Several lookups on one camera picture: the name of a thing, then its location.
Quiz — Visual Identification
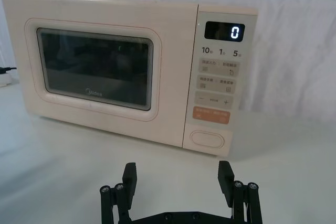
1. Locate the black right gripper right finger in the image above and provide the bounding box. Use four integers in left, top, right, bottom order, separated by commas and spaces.
217, 160, 260, 224

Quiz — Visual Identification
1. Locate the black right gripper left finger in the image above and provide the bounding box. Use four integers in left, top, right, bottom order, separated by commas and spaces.
99, 162, 138, 224

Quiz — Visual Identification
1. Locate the white table cloth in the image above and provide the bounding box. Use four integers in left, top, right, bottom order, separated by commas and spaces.
0, 81, 336, 224

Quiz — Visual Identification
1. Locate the white power strip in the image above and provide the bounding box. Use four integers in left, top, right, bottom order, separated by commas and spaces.
0, 72, 13, 88

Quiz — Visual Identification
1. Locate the cream microwave oven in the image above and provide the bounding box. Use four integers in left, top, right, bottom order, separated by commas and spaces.
1, 0, 259, 158

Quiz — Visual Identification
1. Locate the black power cable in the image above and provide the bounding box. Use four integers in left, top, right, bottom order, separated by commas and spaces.
0, 66, 17, 75

